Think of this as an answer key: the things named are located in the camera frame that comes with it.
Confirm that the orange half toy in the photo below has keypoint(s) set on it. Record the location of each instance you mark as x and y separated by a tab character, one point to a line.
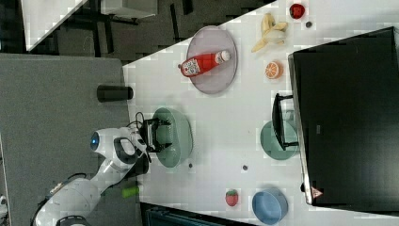
273	70

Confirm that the green marker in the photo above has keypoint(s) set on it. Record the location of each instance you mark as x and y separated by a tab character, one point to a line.
130	191

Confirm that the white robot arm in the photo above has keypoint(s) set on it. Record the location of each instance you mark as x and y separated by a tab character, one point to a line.
126	152

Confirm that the green strainer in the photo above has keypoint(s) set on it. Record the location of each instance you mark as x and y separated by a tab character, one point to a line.
176	137

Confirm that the black toaster oven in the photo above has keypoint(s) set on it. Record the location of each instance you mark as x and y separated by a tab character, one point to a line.
346	105

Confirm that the red ketchup bottle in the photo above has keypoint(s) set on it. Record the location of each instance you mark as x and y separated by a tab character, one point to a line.
197	65

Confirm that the black cylinder post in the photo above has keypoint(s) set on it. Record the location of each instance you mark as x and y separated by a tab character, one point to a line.
107	93

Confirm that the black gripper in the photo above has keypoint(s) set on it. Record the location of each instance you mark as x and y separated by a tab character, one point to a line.
148	133

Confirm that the blue bowl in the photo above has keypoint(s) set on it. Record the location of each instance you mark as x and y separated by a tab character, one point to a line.
269	206

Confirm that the red strawberry toy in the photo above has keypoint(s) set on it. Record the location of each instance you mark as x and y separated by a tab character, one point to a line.
231	197
297	11

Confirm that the pink round plate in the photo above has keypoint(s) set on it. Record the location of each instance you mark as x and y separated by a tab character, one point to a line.
211	39

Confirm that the peeled banana toy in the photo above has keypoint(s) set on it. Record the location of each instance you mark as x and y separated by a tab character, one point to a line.
272	32

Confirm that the green plate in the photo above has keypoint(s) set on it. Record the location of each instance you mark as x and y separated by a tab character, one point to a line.
271	145

